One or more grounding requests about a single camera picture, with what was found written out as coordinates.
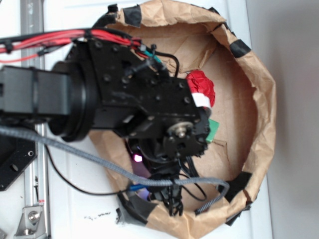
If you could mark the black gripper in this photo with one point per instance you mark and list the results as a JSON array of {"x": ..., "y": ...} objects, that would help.
[{"x": 170, "y": 195}]

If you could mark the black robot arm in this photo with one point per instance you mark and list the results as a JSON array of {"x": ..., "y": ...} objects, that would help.
[{"x": 103, "y": 85}]

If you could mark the green rectangular block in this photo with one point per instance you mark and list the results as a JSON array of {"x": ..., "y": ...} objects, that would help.
[{"x": 213, "y": 126}]

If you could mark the crumpled red paper ball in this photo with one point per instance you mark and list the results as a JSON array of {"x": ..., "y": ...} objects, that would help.
[{"x": 202, "y": 88}]

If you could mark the brown paper bag bin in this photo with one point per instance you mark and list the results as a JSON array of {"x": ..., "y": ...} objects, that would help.
[{"x": 245, "y": 107}]

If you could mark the aluminium extrusion rail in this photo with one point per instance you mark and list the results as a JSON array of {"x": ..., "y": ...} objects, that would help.
[{"x": 35, "y": 175}]

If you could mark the silver corner bracket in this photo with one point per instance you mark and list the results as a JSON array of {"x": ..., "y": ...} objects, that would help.
[{"x": 32, "y": 224}]

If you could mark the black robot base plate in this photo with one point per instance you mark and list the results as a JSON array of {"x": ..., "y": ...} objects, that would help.
[{"x": 15, "y": 156}]

